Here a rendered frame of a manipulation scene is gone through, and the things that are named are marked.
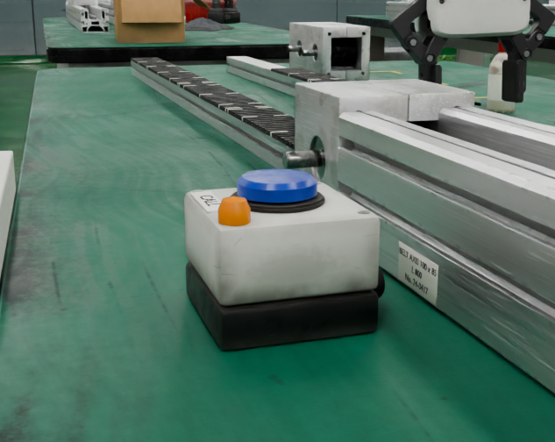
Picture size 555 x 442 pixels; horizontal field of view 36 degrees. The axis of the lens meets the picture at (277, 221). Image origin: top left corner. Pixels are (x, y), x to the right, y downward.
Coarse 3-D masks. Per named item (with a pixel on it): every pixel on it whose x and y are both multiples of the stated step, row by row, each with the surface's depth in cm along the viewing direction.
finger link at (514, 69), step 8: (536, 32) 82; (528, 40) 82; (536, 40) 82; (512, 56) 82; (504, 64) 83; (512, 64) 82; (520, 64) 81; (504, 72) 83; (512, 72) 82; (520, 72) 81; (504, 80) 84; (512, 80) 82; (520, 80) 81; (504, 88) 84; (512, 88) 82; (520, 88) 81; (504, 96) 84; (512, 96) 82; (520, 96) 82
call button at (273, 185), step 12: (240, 180) 42; (252, 180) 42; (264, 180) 41; (276, 180) 41; (288, 180) 41; (300, 180) 42; (312, 180) 42; (240, 192) 42; (252, 192) 41; (264, 192) 41; (276, 192) 41; (288, 192) 41; (300, 192) 41; (312, 192) 42
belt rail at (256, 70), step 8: (232, 56) 170; (240, 56) 170; (232, 64) 166; (240, 64) 161; (248, 64) 155; (256, 64) 153; (264, 64) 153; (272, 64) 153; (232, 72) 166; (240, 72) 161; (248, 72) 158; (256, 72) 151; (264, 72) 146; (272, 72) 142; (256, 80) 151; (264, 80) 147; (272, 80) 145; (280, 80) 138; (288, 80) 134; (296, 80) 130; (272, 88) 143; (280, 88) 139; (288, 88) 134
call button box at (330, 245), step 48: (192, 192) 45; (336, 192) 45; (192, 240) 44; (240, 240) 38; (288, 240) 39; (336, 240) 40; (192, 288) 45; (240, 288) 39; (288, 288) 40; (336, 288) 41; (384, 288) 45; (240, 336) 40; (288, 336) 40; (336, 336) 41
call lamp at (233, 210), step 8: (224, 200) 39; (232, 200) 39; (240, 200) 39; (224, 208) 38; (232, 208) 38; (240, 208) 38; (248, 208) 39; (224, 216) 38; (232, 216) 38; (240, 216) 38; (248, 216) 39; (224, 224) 39; (232, 224) 38; (240, 224) 39
